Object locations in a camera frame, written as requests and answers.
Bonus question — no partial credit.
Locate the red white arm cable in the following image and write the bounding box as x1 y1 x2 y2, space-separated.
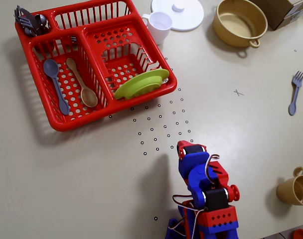
171 194 205 231

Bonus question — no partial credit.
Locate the grey plastic spoon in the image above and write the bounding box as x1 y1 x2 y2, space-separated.
33 13 49 33

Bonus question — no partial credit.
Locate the blue-grey plastic spoon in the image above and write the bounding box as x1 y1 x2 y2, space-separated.
43 58 71 116

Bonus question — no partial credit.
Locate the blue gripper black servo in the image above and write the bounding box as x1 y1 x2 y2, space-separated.
176 140 210 180

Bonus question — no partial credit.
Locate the red white wrist cable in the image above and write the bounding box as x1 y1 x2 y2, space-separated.
205 154 220 186

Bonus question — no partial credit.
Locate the white plastic cup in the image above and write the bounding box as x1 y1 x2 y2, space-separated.
141 11 172 46

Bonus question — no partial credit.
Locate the tan plastic pot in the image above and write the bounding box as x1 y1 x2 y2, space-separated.
212 0 269 49

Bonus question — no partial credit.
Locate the brown cardboard box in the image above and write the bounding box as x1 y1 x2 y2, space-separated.
248 0 303 31

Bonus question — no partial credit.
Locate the lime green plastic plate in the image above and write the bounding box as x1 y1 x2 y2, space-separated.
114 69 170 101

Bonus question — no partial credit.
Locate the tan plastic spoon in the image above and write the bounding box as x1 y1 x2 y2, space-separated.
66 58 99 108

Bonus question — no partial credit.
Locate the red plastic dish rack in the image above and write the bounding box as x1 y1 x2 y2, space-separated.
14 0 178 132

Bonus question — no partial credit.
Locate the white round lid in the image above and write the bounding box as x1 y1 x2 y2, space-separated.
151 0 204 32

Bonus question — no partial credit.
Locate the tan plastic mug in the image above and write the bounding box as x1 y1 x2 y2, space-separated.
276 166 303 206

